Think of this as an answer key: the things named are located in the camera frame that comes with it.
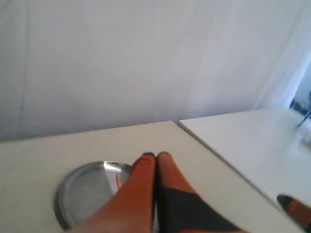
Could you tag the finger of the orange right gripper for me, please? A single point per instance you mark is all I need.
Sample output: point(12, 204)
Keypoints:
point(295, 209)

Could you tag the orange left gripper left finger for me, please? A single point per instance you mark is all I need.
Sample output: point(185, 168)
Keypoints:
point(131, 210)

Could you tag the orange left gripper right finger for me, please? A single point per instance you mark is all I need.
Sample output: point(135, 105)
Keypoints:
point(179, 208)

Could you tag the round silver metal plate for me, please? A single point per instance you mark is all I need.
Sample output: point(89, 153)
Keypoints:
point(86, 189)

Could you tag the white adjacent table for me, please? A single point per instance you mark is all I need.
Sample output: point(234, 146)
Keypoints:
point(270, 148)

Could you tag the white backdrop cloth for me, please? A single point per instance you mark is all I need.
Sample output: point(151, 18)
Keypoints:
point(76, 65)

